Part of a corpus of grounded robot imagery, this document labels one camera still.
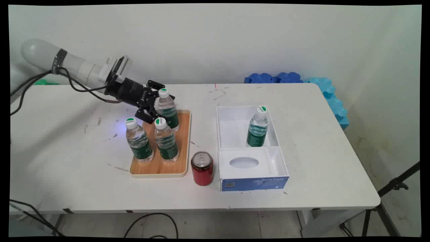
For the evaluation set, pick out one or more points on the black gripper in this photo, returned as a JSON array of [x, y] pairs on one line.
[[129, 91]]

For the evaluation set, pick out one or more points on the green label water bottle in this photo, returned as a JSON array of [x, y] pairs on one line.
[[169, 109], [139, 144], [167, 144], [257, 131]]

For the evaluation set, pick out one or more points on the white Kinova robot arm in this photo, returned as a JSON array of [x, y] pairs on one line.
[[43, 55]]

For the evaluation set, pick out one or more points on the wooden tray with cream rim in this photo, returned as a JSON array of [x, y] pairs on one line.
[[183, 148]]

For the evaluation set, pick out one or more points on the red soda can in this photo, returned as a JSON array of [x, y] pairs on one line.
[[202, 173]]

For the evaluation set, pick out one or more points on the green foam mat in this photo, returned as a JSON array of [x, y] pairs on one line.
[[45, 82]]

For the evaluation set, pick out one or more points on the dark blue foam mat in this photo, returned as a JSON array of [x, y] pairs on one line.
[[260, 78], [289, 77]]

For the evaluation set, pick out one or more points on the white and blue cardboard box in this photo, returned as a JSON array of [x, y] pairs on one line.
[[252, 181]]

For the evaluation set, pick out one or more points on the cyan foam mat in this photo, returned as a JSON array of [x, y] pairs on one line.
[[332, 101]]

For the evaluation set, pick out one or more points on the white table leg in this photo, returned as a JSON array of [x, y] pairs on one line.
[[322, 222]]

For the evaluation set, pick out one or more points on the black tripod stand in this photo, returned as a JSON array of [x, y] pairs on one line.
[[393, 185]]

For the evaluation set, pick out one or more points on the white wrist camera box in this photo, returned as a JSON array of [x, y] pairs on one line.
[[117, 67]]

